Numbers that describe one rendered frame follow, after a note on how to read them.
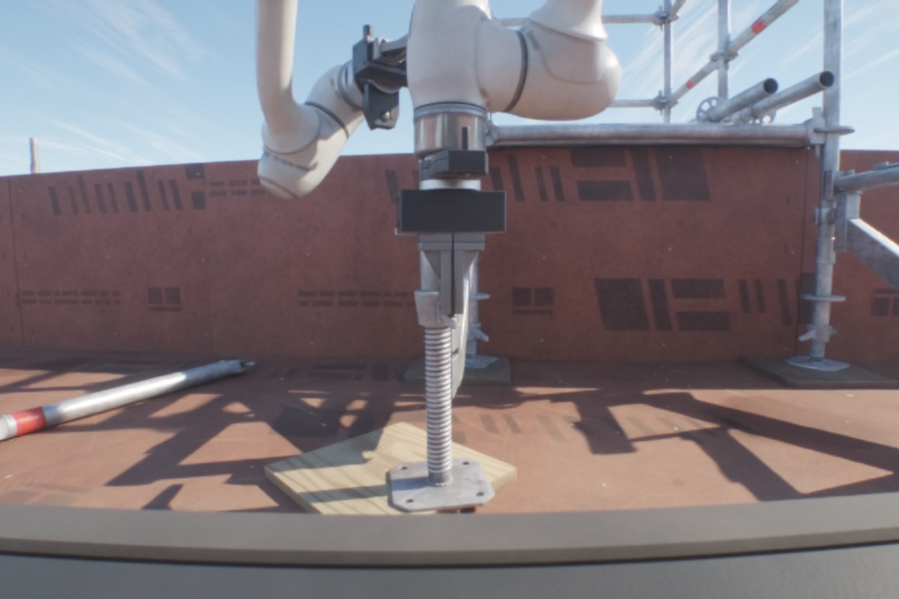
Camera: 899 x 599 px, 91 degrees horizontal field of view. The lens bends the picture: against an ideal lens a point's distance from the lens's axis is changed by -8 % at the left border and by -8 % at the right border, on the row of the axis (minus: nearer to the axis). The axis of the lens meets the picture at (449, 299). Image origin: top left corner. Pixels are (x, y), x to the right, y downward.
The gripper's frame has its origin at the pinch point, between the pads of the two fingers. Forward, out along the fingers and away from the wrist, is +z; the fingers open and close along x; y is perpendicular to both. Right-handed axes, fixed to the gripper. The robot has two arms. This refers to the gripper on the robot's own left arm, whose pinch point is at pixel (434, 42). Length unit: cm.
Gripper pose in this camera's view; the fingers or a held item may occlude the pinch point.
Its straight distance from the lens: 75.7
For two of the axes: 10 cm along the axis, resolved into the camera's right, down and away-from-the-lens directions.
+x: 7.9, -0.7, 6.1
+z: 6.1, 0.8, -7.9
